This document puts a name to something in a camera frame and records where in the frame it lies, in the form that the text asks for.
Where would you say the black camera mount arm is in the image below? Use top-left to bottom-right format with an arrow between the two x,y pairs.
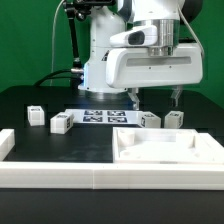
63,0 -> 119,93

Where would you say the black cable bundle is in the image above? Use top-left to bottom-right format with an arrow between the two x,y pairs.
33,68 -> 84,88

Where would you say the white square tabletop part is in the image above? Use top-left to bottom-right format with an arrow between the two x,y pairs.
112,126 -> 224,164

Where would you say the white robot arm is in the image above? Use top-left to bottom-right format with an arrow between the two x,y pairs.
79,0 -> 204,110

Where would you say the white U-shaped obstacle fence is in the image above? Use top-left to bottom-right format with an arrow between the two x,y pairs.
0,129 -> 224,190

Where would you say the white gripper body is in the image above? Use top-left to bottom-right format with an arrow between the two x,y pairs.
106,44 -> 203,88

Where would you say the grey thin cable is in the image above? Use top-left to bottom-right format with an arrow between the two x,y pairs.
49,0 -> 66,87

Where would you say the AprilTag marker sheet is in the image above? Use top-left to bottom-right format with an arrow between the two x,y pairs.
65,109 -> 139,124

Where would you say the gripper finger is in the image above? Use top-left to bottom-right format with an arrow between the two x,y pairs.
128,88 -> 140,110
171,85 -> 183,107

